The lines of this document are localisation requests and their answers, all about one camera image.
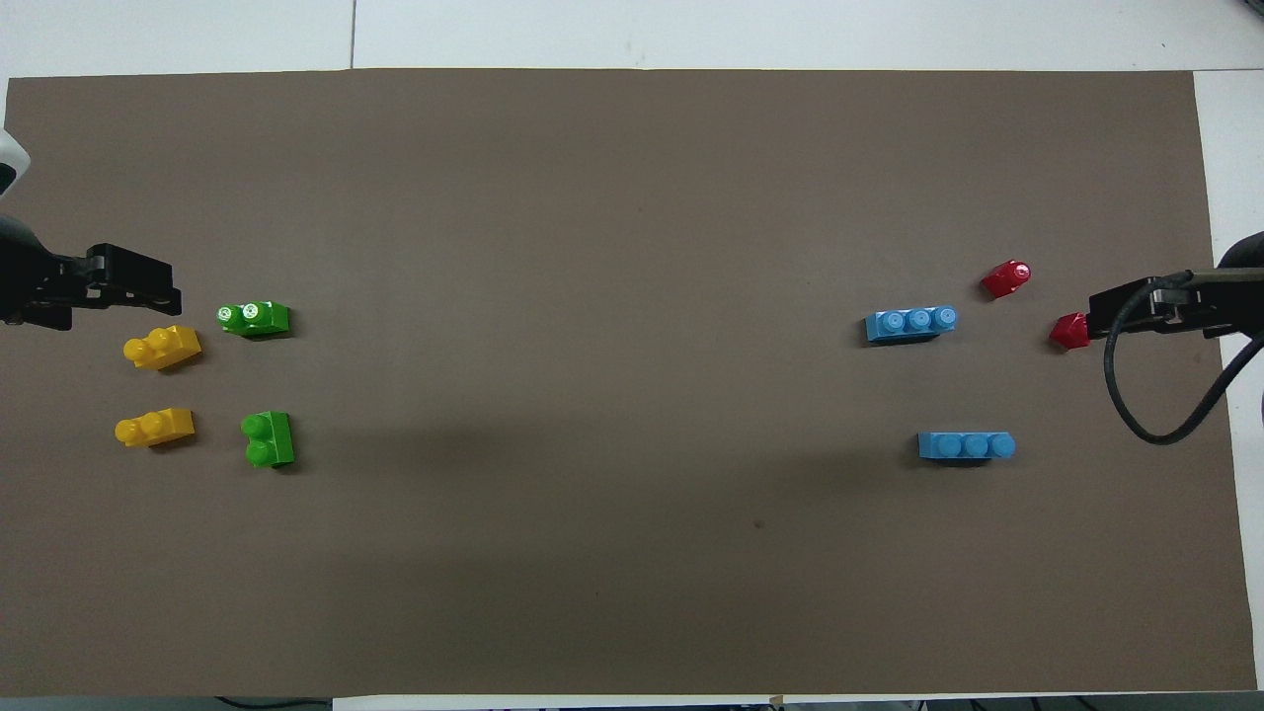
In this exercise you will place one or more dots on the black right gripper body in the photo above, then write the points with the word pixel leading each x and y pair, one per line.
pixel 1234 296

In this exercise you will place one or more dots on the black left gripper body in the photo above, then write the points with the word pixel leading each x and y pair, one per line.
pixel 30 281

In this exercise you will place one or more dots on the plain green two-stud brick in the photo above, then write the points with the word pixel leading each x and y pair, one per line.
pixel 269 438

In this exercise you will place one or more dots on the blue three-stud brick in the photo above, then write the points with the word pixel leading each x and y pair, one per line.
pixel 910 323
pixel 966 445

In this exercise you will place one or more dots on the yellow two-stud brick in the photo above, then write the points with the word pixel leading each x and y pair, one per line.
pixel 162 347
pixel 154 428

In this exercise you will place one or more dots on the red single-stud brick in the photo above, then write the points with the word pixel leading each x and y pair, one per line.
pixel 1068 331
pixel 1006 278

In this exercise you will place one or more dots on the green brick with white studs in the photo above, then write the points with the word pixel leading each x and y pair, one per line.
pixel 254 318

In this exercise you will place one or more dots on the brown paper table mat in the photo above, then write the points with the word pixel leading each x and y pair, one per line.
pixel 632 247

